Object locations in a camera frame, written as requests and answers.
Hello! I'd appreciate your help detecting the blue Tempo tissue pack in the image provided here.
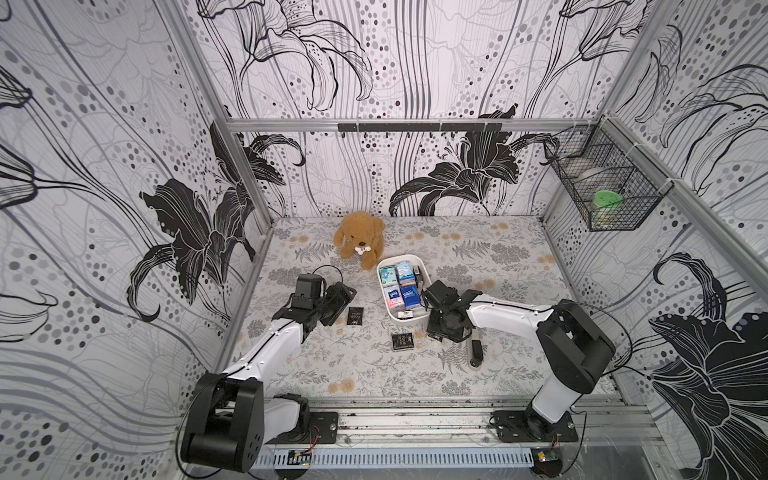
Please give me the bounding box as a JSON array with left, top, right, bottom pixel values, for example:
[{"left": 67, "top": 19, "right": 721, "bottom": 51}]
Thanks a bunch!
[{"left": 400, "top": 284, "right": 422, "bottom": 309}]

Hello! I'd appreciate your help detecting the grey black stapler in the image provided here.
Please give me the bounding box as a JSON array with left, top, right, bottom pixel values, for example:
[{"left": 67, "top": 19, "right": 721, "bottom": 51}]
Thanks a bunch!
[{"left": 468, "top": 339, "right": 484, "bottom": 369}]

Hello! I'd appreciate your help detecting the black square tissue pack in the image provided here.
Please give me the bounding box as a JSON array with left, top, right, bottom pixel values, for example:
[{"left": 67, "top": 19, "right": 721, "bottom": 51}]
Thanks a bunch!
[{"left": 391, "top": 332, "right": 415, "bottom": 351}]

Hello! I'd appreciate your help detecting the black Face tissue pack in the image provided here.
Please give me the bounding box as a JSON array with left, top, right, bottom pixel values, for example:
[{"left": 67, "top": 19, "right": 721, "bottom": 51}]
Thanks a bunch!
[{"left": 412, "top": 265, "right": 425, "bottom": 292}]

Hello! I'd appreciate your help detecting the pink Tempo tissue pack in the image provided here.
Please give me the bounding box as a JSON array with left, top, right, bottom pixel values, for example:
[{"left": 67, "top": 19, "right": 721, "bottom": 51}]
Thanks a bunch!
[{"left": 384, "top": 285, "right": 405, "bottom": 311}]

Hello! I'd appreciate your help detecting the light blue tissue pack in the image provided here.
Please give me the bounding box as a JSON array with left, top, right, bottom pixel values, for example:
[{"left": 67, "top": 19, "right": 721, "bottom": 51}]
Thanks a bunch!
[{"left": 395, "top": 261, "right": 416, "bottom": 285}]

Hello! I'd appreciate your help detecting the teal cartoon tissue pack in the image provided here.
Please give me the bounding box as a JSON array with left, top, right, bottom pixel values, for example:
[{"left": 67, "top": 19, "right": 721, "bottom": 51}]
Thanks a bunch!
[{"left": 378, "top": 265, "right": 398, "bottom": 287}]

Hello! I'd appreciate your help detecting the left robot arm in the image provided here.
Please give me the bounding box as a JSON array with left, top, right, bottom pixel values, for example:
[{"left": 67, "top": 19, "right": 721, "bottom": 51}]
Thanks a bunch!
[{"left": 175, "top": 273, "right": 357, "bottom": 473}]

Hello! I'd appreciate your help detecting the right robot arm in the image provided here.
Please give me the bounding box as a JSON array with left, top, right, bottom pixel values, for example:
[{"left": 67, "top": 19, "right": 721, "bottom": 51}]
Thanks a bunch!
[{"left": 423, "top": 281, "right": 616, "bottom": 426}]

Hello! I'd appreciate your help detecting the white plastic storage box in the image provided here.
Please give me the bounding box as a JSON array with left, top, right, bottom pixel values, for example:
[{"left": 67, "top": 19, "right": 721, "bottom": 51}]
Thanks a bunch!
[{"left": 376, "top": 254, "right": 431, "bottom": 326}]

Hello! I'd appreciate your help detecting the brown teddy bear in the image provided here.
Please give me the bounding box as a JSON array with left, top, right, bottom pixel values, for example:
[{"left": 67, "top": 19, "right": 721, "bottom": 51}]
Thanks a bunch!
[{"left": 333, "top": 211, "right": 386, "bottom": 271}]

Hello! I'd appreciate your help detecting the green lidded cup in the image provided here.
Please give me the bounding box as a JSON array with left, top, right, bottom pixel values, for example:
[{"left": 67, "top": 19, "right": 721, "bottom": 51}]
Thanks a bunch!
[{"left": 591, "top": 190, "right": 624, "bottom": 230}]

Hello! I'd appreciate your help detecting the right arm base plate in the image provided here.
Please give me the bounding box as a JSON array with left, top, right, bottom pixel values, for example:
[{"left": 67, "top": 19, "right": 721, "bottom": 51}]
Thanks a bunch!
[{"left": 489, "top": 409, "right": 579, "bottom": 444}]

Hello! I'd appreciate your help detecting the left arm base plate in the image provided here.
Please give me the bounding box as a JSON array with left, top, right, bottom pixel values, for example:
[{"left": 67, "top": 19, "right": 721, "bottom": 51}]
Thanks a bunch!
[{"left": 268, "top": 411, "right": 339, "bottom": 446}]

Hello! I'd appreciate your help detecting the white slotted cable duct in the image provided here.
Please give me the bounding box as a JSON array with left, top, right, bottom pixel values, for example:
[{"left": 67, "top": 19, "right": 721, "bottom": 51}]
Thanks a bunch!
[{"left": 251, "top": 447, "right": 534, "bottom": 470}]

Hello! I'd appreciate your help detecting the black wire basket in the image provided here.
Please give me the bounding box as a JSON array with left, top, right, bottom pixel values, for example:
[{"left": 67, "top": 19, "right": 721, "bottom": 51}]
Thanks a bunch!
[{"left": 544, "top": 120, "right": 673, "bottom": 232}]

